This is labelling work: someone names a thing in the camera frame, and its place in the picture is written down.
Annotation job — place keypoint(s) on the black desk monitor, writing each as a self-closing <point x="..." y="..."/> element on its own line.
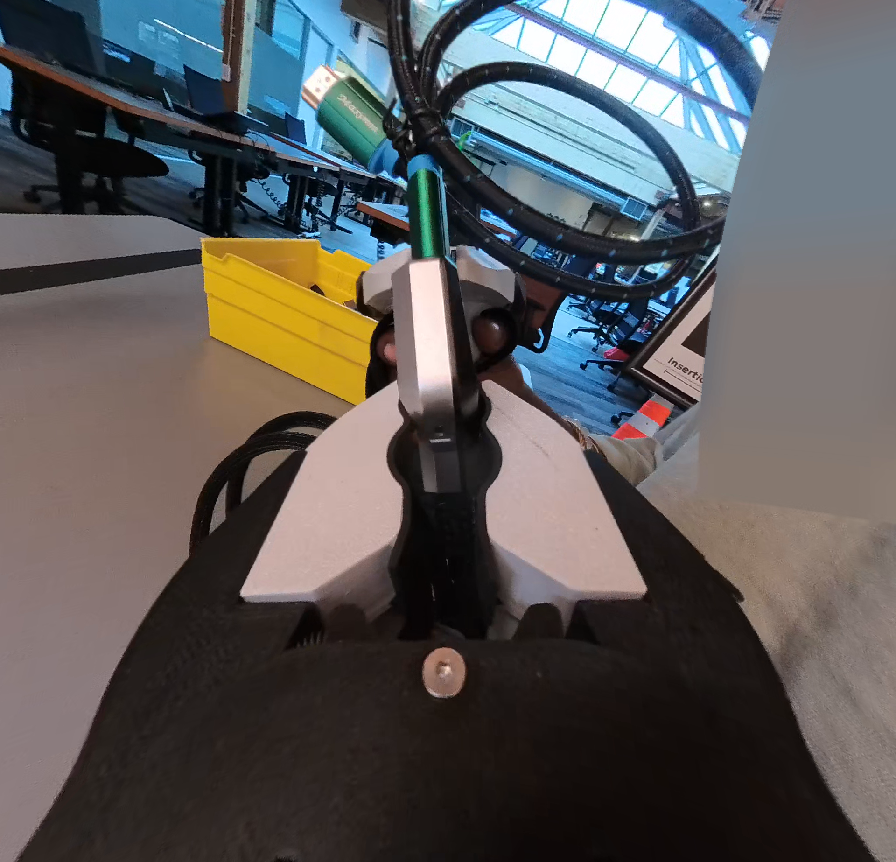
<point x="49" y="29"/>

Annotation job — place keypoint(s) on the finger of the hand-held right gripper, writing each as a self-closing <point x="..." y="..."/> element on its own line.
<point x="490" y="277"/>
<point x="378" y="284"/>

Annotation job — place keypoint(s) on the person's right hand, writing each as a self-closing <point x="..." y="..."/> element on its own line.
<point x="493" y="337"/>

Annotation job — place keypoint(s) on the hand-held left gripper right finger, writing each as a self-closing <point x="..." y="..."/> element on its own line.
<point x="560" y="526"/>

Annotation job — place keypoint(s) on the orange traffic cone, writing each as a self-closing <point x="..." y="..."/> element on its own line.
<point x="640" y="419"/>

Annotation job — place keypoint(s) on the yellow plastic bin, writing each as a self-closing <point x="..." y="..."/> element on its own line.
<point x="280" y="302"/>

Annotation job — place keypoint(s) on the dark framed white panel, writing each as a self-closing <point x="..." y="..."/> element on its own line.
<point x="682" y="344"/>

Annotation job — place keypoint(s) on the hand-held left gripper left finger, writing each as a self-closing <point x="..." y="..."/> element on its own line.
<point x="329" y="526"/>

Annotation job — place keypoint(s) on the black office chair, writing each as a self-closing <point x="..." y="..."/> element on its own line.
<point x="91" y="155"/>

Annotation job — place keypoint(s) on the wooden desk with black legs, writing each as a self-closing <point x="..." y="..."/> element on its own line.
<point x="392" y="214"/>
<point x="140" y="106"/>

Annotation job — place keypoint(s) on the black hdmi switch box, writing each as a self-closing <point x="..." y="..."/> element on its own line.
<point x="427" y="330"/>

